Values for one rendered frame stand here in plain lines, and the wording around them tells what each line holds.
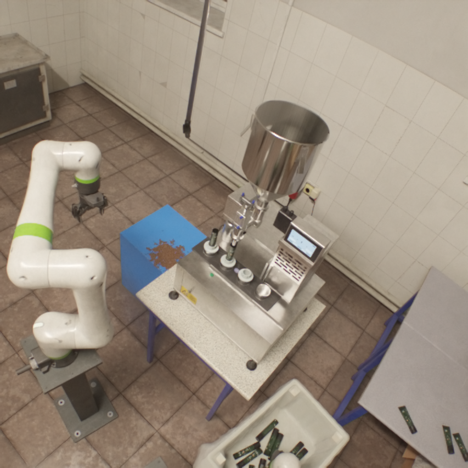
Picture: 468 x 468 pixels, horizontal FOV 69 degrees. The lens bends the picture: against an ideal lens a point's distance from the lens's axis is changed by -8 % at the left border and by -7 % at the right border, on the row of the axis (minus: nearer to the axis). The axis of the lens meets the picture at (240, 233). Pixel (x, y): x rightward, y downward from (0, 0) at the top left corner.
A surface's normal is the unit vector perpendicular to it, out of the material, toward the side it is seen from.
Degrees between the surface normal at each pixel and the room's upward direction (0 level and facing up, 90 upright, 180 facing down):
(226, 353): 0
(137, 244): 0
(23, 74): 90
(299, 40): 90
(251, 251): 0
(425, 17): 90
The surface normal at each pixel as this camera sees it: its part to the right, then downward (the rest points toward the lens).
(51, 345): 0.18, 0.75
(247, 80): -0.62, 0.48
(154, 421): 0.22, -0.64
